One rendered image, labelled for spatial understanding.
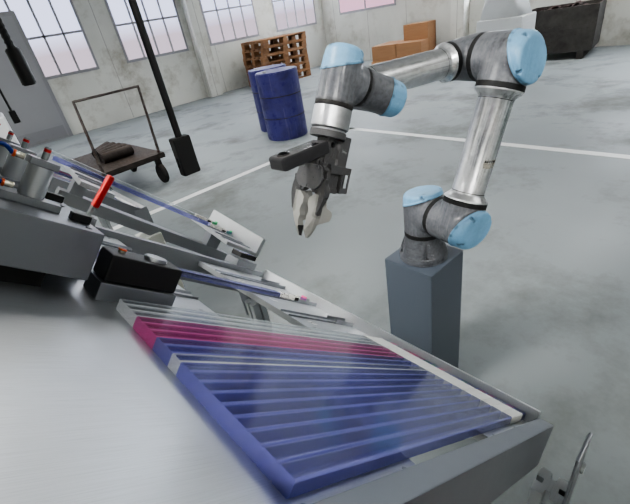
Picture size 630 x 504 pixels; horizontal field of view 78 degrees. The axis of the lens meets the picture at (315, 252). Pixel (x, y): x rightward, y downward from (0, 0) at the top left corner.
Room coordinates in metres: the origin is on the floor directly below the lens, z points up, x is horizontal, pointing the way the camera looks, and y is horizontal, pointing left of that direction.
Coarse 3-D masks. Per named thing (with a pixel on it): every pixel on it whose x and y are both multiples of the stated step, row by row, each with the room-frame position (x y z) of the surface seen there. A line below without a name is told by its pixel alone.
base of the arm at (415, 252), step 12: (408, 240) 1.03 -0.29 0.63; (420, 240) 1.00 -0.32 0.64; (432, 240) 1.00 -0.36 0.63; (408, 252) 1.02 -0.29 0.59; (420, 252) 1.00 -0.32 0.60; (432, 252) 0.99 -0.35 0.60; (444, 252) 1.00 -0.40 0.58; (408, 264) 1.01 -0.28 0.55; (420, 264) 0.99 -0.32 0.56; (432, 264) 0.98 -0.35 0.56
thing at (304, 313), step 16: (224, 272) 0.71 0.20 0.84; (240, 272) 0.79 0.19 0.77; (272, 288) 0.72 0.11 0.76; (272, 304) 0.55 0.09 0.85; (288, 304) 0.60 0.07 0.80; (304, 304) 0.66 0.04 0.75; (288, 320) 0.50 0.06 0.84; (304, 320) 0.51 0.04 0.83; (320, 320) 0.55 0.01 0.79; (336, 320) 0.57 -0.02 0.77; (496, 432) 0.26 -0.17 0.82
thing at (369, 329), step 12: (264, 276) 0.84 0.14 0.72; (276, 276) 0.81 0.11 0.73; (288, 288) 0.76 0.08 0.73; (300, 288) 0.74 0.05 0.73; (312, 300) 0.70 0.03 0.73; (324, 300) 0.68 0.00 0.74; (336, 312) 0.64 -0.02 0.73; (348, 312) 0.62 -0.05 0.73; (360, 324) 0.59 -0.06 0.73; (372, 324) 0.58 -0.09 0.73; (372, 336) 0.56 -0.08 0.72; (384, 336) 0.54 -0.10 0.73; (408, 348) 0.50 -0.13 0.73; (432, 360) 0.46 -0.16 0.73; (456, 372) 0.43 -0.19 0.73; (480, 384) 0.40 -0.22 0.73; (504, 396) 0.37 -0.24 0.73; (528, 408) 0.34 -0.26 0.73; (528, 420) 0.33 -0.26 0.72
